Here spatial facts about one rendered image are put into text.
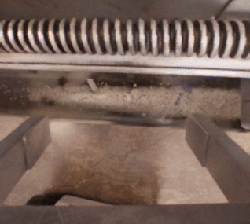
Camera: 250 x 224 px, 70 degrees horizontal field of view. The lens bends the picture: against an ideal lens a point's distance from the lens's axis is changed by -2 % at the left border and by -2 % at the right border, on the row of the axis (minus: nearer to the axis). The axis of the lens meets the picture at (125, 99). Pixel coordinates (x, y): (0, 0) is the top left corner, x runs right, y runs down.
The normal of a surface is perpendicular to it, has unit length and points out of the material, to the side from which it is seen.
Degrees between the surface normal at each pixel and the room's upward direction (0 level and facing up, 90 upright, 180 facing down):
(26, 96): 0
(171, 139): 0
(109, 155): 0
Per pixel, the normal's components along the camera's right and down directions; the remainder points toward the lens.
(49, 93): -0.11, -0.11
